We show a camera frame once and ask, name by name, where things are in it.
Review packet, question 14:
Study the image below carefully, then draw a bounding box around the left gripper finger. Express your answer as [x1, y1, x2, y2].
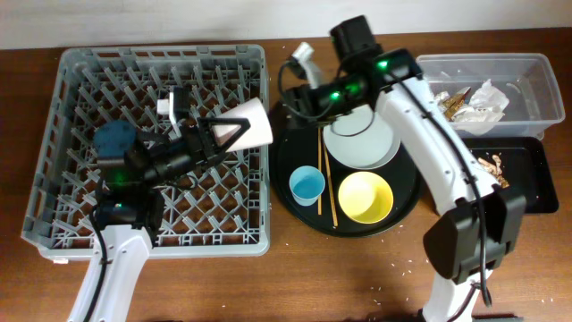
[198, 117, 250, 137]
[203, 129, 246, 166]

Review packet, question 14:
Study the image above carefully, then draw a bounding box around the pink cup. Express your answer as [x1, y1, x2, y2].
[213, 98, 273, 152]

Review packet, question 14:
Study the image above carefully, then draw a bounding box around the grey plate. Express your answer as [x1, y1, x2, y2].
[323, 105, 400, 170]

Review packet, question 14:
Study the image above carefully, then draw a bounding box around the wooden chopstick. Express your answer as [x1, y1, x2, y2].
[322, 141, 338, 229]
[317, 128, 324, 216]

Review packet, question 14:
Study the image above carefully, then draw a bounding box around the blue cup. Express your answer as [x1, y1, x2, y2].
[289, 165, 319, 207]

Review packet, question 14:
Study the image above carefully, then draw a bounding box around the gold snack wrapper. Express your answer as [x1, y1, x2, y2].
[442, 87, 471, 121]

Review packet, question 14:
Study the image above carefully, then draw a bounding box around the yellow bowl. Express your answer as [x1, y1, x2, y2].
[338, 172, 394, 225]

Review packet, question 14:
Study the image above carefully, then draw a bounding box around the white napkin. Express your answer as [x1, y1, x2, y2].
[433, 80, 509, 136]

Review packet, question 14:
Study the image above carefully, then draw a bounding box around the food scraps pile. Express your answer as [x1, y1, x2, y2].
[477, 155, 509, 188]

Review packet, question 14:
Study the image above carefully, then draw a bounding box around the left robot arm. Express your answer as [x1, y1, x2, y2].
[69, 87, 251, 321]

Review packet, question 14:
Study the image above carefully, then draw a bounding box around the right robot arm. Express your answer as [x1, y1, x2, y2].
[280, 15, 526, 321]

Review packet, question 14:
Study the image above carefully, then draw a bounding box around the grey dishwasher rack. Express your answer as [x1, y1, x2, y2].
[21, 44, 270, 261]

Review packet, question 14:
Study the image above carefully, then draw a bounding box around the round black serving tray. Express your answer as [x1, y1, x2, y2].
[269, 102, 424, 238]

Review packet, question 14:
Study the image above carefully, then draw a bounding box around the clear plastic bin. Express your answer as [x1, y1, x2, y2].
[416, 53, 565, 140]

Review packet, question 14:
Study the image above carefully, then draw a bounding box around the black rectangular tray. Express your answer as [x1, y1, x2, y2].
[464, 137, 559, 214]

